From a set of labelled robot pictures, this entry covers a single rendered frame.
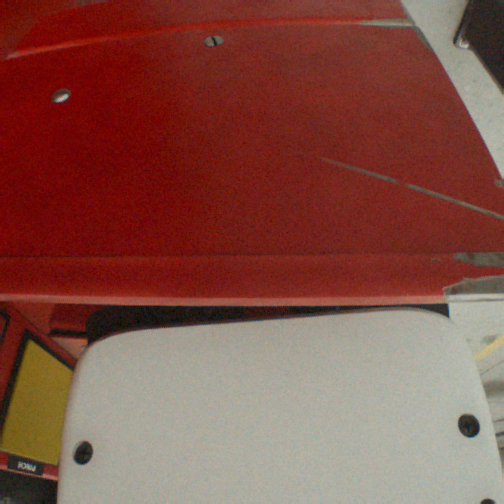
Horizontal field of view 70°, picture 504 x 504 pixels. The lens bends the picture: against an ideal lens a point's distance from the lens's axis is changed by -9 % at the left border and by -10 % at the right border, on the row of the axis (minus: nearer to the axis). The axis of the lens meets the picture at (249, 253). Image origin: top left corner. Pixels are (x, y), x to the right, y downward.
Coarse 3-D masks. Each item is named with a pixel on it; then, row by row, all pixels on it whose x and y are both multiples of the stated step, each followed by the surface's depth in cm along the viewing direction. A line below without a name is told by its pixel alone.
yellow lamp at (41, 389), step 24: (24, 360) 14; (48, 360) 16; (24, 384) 14; (48, 384) 16; (24, 408) 14; (48, 408) 16; (24, 432) 14; (48, 432) 16; (24, 456) 14; (48, 456) 15
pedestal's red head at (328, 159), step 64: (128, 0) 15; (192, 0) 14; (256, 0) 14; (320, 0) 13; (384, 0) 13; (0, 64) 13; (64, 64) 12; (128, 64) 12; (192, 64) 11; (256, 64) 11; (320, 64) 11; (384, 64) 11; (0, 128) 10; (64, 128) 10; (128, 128) 10; (192, 128) 9; (256, 128) 9; (320, 128) 9; (384, 128) 9; (448, 128) 9; (0, 192) 9; (64, 192) 9; (128, 192) 8; (192, 192) 8; (256, 192) 8; (320, 192) 8; (384, 192) 8; (448, 192) 8; (0, 256) 8; (64, 256) 7; (128, 256) 7; (192, 256) 7; (256, 256) 7; (320, 256) 7; (384, 256) 7; (448, 256) 7; (64, 320) 17; (0, 384) 13
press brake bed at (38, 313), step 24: (0, 0) 29; (24, 0) 32; (48, 0) 36; (72, 0) 41; (96, 0) 49; (0, 24) 29; (24, 24) 33; (0, 48) 30; (24, 312) 36; (48, 312) 40
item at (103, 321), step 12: (96, 312) 11; (108, 312) 11; (120, 312) 11; (132, 312) 11; (144, 312) 11; (96, 324) 11; (108, 324) 11; (120, 324) 11; (132, 324) 11; (144, 324) 11; (156, 324) 11; (96, 336) 11
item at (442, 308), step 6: (372, 306) 11; (378, 306) 11; (384, 306) 11; (390, 306) 11; (396, 306) 11; (402, 306) 11; (408, 306) 11; (414, 306) 11; (420, 306) 11; (426, 306) 11; (432, 306) 11; (438, 306) 11; (444, 306) 11; (438, 312) 11; (444, 312) 11
